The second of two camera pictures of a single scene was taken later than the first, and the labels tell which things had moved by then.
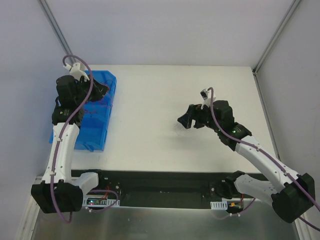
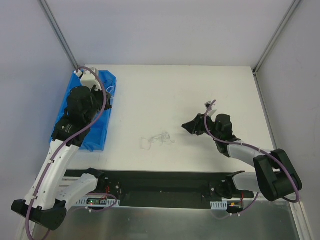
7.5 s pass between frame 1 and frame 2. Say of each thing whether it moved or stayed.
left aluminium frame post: stayed
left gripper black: moved
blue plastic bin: stayed
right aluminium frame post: stayed
